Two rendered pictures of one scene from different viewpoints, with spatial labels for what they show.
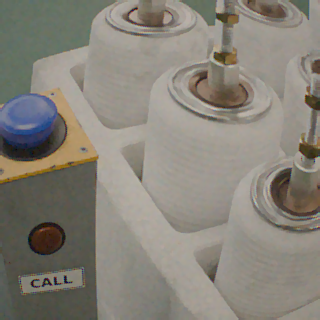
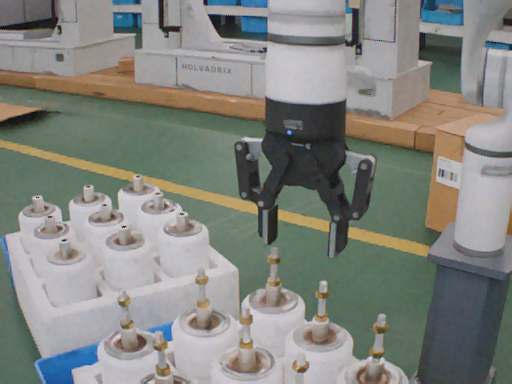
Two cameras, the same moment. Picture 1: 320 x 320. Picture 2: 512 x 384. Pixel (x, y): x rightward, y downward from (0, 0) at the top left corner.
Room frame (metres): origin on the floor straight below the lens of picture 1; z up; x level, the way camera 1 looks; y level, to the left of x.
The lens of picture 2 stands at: (0.69, 0.52, 0.75)
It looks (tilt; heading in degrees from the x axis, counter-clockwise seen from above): 22 degrees down; 267
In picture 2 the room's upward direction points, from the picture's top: straight up
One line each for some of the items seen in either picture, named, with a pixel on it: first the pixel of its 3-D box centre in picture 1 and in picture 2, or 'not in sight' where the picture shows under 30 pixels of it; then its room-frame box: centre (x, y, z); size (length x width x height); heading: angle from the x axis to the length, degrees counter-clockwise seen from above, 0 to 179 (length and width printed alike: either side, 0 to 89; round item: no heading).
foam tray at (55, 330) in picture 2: not in sight; (114, 288); (0.93, -0.62, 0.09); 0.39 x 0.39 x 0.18; 28
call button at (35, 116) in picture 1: (25, 124); not in sight; (0.46, 0.08, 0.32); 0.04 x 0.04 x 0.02
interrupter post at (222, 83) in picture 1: (223, 76); not in sight; (0.61, -0.04, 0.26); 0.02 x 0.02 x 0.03
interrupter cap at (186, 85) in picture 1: (222, 90); not in sight; (0.61, -0.04, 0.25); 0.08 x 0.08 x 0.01
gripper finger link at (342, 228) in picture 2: not in sight; (349, 227); (0.57, -0.02, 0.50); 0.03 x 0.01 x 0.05; 151
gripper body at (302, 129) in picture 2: not in sight; (305, 136); (0.61, -0.04, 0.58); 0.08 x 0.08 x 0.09
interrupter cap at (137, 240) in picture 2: not in sight; (125, 241); (0.87, -0.52, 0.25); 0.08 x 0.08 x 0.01
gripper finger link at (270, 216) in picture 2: not in sight; (270, 224); (0.64, -0.06, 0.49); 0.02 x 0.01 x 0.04; 61
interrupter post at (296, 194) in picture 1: (304, 179); (374, 369); (0.51, -0.09, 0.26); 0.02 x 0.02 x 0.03
